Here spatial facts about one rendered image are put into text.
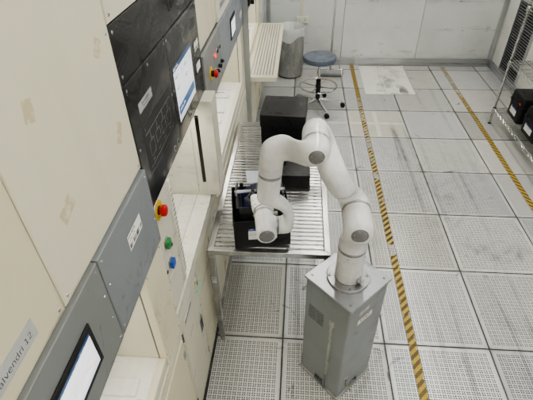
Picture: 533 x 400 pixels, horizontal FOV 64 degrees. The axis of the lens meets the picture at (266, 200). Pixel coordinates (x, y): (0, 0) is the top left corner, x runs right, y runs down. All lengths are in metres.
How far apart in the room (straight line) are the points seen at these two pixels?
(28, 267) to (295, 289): 2.26
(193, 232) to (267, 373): 0.96
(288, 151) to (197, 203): 0.86
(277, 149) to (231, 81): 2.06
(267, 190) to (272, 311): 1.33
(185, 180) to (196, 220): 0.24
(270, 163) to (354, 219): 0.39
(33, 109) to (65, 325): 0.40
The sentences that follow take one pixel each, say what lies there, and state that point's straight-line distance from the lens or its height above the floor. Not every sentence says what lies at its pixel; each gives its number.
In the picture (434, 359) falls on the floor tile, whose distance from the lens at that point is 2.77.
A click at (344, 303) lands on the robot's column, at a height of 0.76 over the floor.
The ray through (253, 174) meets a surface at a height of 1.08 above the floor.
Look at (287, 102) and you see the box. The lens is 2.83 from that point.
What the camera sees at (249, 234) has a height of 0.85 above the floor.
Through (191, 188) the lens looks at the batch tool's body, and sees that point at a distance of 2.26.
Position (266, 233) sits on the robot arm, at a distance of 1.71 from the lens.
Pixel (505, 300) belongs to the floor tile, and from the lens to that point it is 3.21.
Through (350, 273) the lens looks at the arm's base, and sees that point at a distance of 1.89.
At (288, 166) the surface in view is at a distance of 2.46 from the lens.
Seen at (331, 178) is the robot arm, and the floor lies 1.34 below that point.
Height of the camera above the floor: 2.24
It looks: 39 degrees down
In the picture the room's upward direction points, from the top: 1 degrees counter-clockwise
